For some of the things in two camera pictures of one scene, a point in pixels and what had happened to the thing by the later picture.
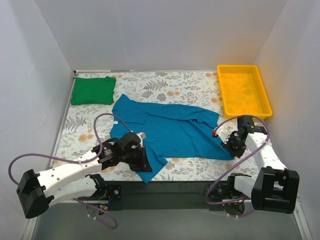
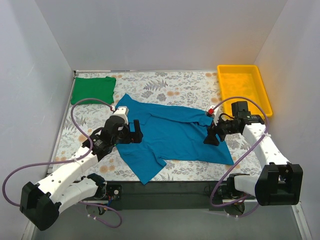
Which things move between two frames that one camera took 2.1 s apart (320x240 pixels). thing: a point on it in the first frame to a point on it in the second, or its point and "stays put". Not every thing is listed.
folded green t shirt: x=99 y=90 stays put
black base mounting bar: x=176 y=195 stays put
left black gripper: x=141 y=160 to x=133 y=132
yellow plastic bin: x=243 y=91 stays put
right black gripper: x=232 y=146 to x=215 y=132
